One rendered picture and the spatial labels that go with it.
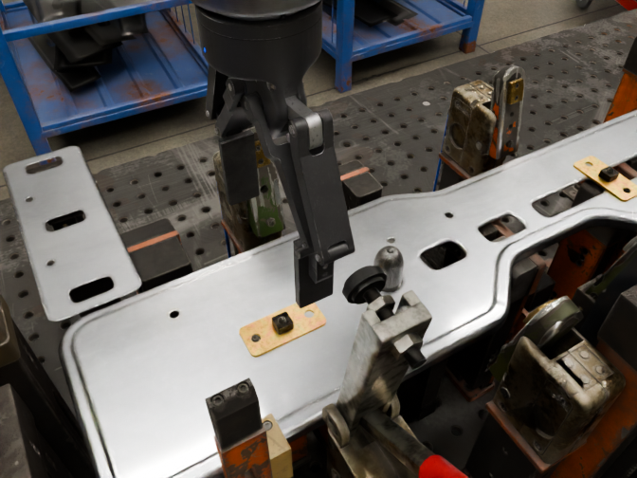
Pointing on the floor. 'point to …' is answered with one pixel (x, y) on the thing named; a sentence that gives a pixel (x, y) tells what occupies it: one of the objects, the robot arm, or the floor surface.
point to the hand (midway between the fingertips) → (275, 234)
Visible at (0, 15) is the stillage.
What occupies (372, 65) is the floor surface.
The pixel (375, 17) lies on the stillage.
